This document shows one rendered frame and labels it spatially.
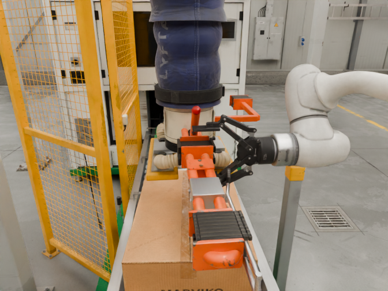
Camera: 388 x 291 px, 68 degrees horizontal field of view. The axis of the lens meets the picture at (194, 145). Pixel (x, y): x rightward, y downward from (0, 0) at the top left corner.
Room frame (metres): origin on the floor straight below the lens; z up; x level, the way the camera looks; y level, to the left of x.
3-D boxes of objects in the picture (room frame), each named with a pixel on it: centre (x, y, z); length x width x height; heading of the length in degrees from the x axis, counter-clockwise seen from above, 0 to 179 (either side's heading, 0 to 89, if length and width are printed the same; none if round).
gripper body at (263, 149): (0.72, -0.16, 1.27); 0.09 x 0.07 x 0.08; 95
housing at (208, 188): (0.50, -0.02, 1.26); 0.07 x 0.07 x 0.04; 5
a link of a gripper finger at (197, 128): (0.71, -0.03, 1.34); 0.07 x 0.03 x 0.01; 95
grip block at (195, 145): (0.72, 0.00, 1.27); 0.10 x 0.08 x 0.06; 95
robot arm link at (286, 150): (0.73, -0.24, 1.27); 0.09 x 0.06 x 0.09; 5
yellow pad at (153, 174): (0.96, 0.11, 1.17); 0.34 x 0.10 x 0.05; 5
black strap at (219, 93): (0.97, 0.02, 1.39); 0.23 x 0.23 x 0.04
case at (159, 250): (0.96, 0.02, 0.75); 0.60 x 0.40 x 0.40; 2
